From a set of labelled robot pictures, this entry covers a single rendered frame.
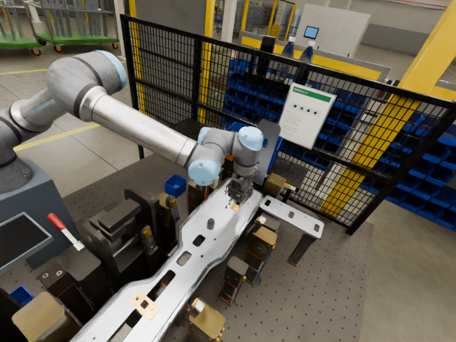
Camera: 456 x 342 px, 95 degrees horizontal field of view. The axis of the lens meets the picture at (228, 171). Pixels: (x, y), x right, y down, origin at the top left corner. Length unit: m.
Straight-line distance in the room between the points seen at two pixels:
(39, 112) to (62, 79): 0.31
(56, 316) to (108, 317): 0.12
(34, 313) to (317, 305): 1.03
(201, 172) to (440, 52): 1.00
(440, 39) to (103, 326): 1.44
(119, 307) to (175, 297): 0.15
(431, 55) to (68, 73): 1.20
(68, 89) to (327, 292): 1.27
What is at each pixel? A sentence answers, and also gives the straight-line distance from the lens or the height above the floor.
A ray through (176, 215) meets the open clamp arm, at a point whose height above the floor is 1.02.
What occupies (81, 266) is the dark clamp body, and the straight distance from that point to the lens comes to 0.77.
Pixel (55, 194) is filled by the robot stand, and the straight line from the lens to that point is 1.08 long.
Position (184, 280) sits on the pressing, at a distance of 0.78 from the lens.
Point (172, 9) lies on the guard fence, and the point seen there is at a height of 1.57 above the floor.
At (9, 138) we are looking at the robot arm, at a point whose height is 1.27.
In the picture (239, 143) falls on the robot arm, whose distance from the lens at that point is 0.63.
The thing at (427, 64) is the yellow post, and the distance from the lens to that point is 1.20.
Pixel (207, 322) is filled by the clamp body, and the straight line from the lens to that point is 0.70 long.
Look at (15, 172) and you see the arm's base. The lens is 1.03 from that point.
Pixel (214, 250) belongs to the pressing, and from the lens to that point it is 0.83.
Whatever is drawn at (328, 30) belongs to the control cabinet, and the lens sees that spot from 7.02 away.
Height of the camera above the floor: 1.72
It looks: 38 degrees down
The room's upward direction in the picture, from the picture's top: 11 degrees clockwise
